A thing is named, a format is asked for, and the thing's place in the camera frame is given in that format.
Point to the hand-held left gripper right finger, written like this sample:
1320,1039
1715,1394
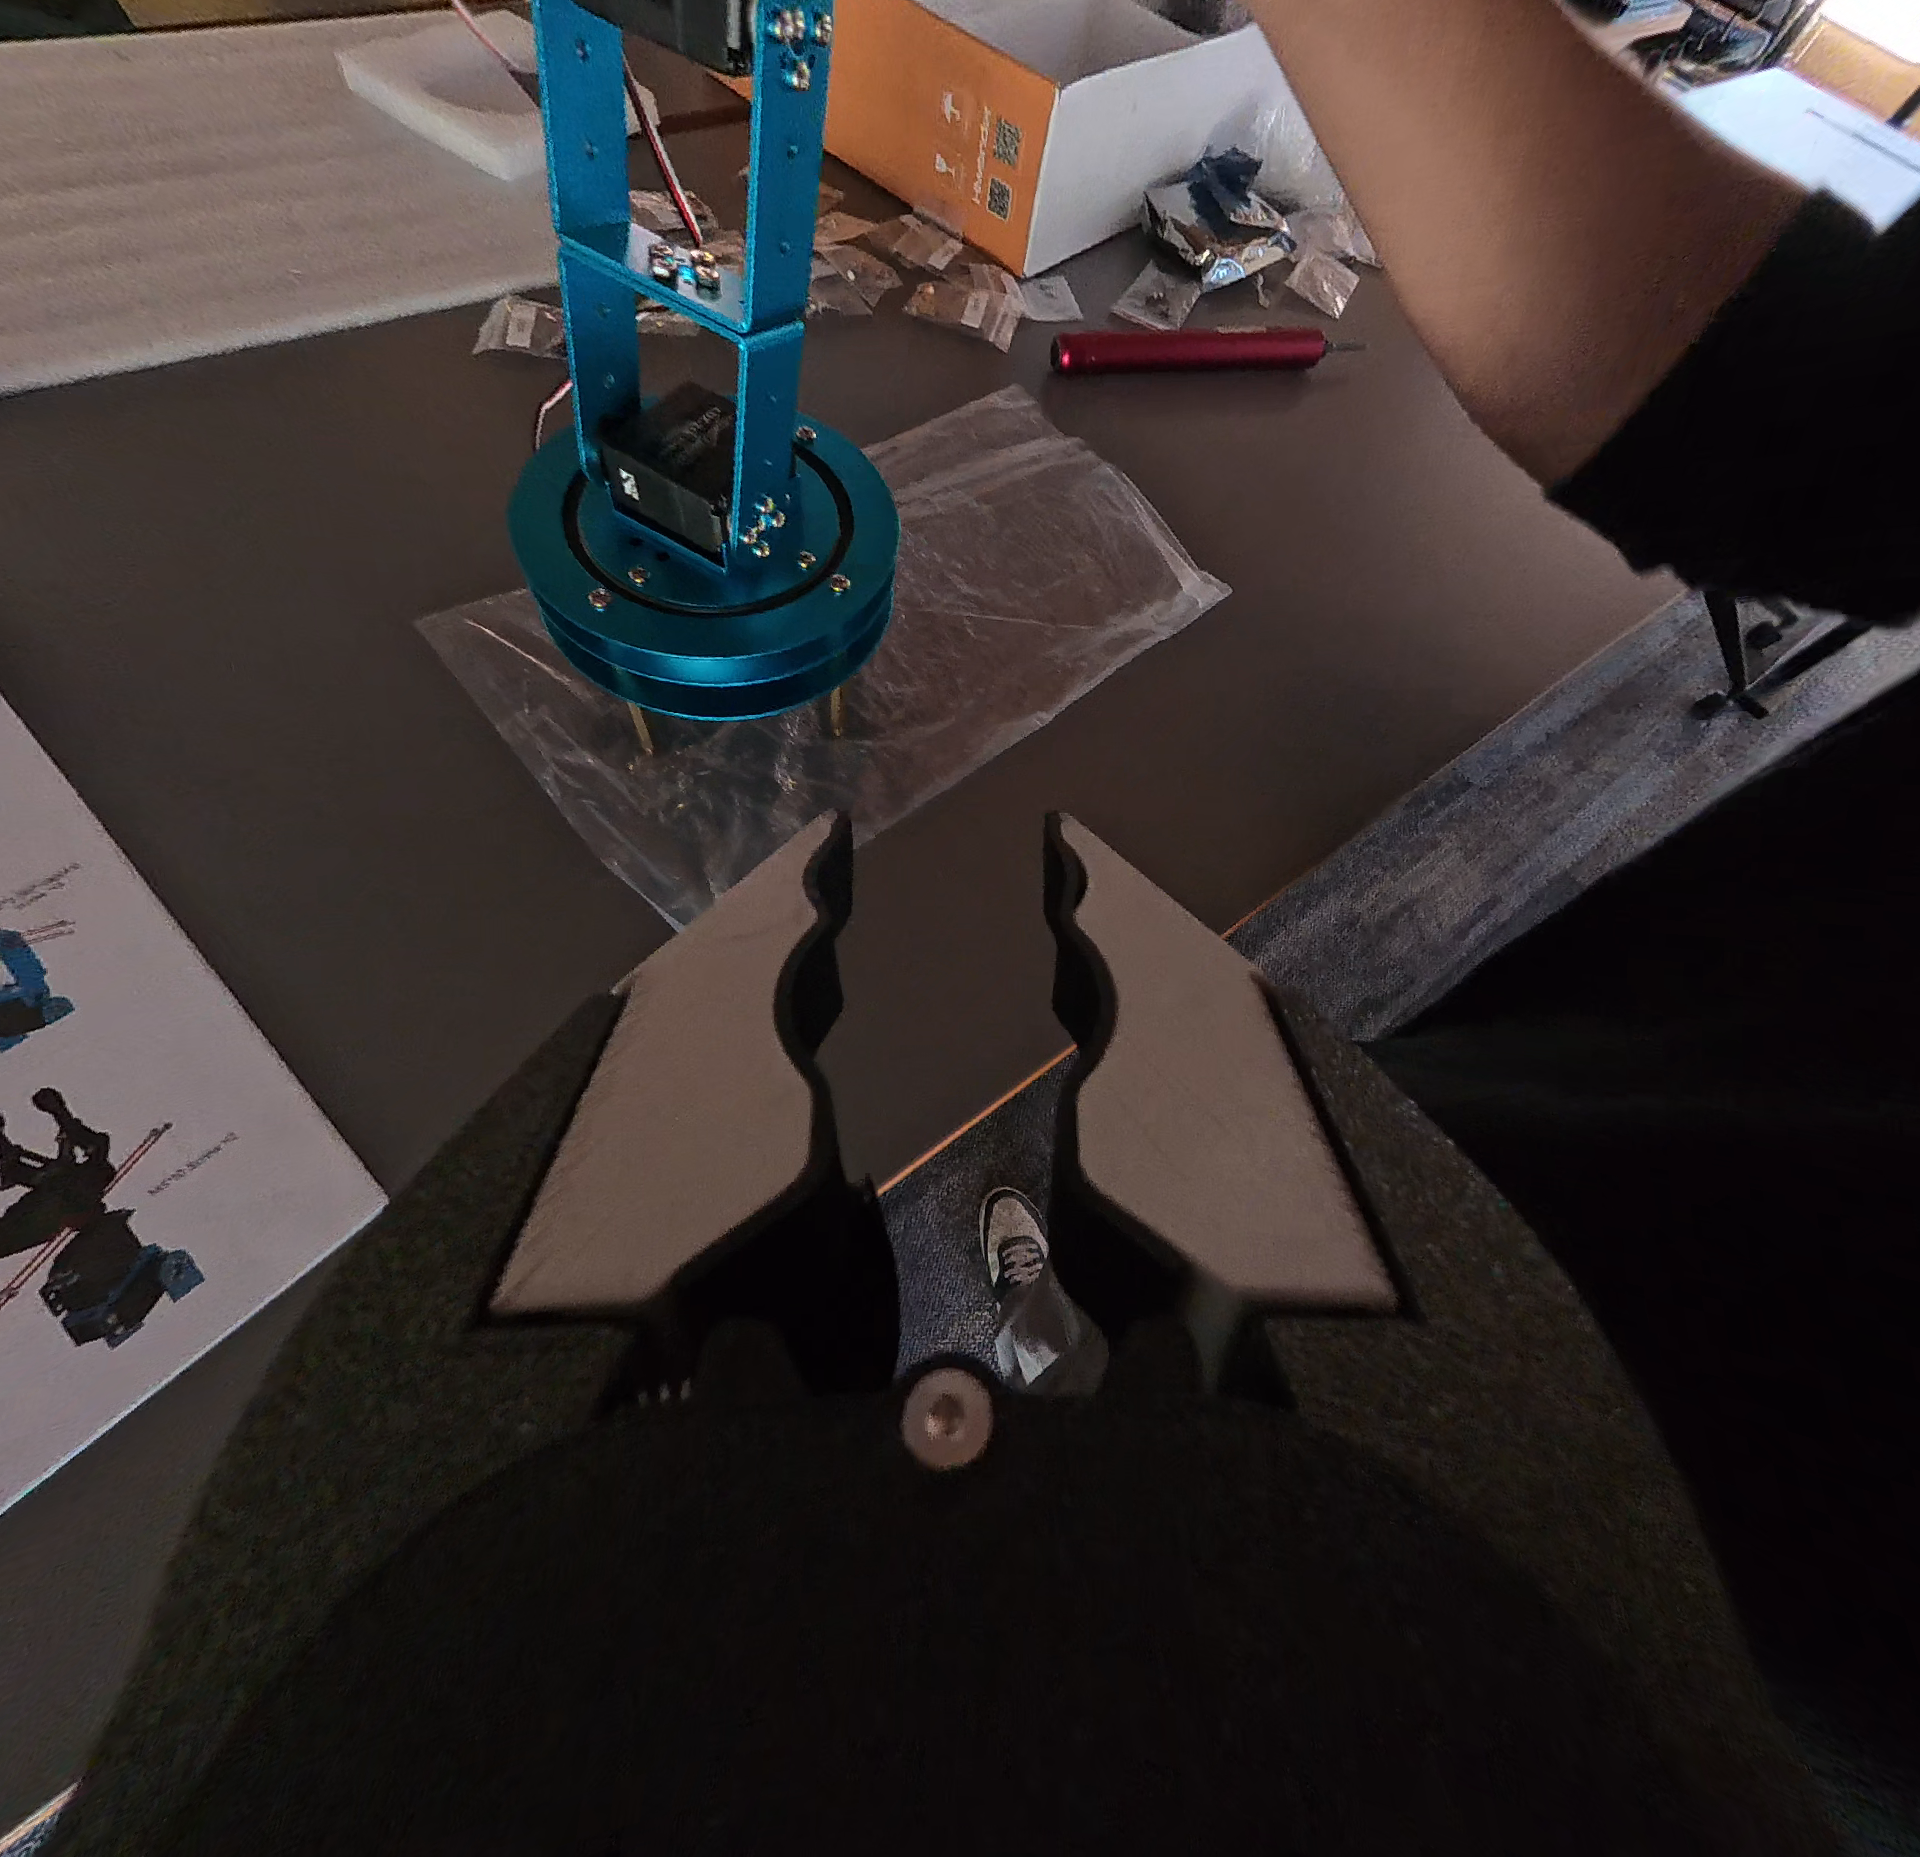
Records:
1216,1138

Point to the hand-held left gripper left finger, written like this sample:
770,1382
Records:
674,1138

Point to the blue toy robot arm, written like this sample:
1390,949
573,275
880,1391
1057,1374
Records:
706,627

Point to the orange white cardboard box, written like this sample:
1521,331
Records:
931,102

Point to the person's right forearm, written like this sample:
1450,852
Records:
1500,162

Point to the grey desk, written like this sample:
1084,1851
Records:
1350,538

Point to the black desk leg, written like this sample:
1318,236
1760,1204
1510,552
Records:
1727,657

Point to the person's grey sneaker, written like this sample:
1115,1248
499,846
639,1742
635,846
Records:
1016,1244

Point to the printed instruction manual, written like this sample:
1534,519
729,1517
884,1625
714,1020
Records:
179,1138

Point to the clear plastic bag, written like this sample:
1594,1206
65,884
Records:
1020,567

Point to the red screwdriver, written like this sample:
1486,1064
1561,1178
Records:
1185,352

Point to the pile of small screw bags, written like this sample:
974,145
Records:
959,298

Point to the white foam cutout block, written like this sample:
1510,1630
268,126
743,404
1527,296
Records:
436,109

